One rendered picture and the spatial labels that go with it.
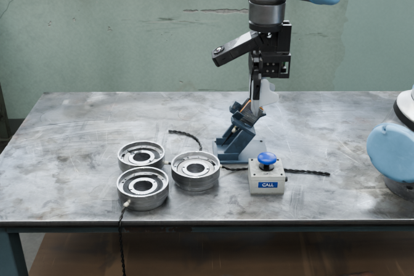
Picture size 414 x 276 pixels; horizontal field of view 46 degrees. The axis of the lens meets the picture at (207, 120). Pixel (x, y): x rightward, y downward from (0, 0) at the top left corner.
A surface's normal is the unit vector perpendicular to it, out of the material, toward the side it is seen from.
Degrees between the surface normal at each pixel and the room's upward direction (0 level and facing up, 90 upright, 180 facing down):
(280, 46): 90
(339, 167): 0
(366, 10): 90
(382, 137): 97
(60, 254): 0
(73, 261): 0
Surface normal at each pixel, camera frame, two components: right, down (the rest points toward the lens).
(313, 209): 0.00, -0.88
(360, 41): 0.01, 0.47
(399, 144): -0.70, 0.44
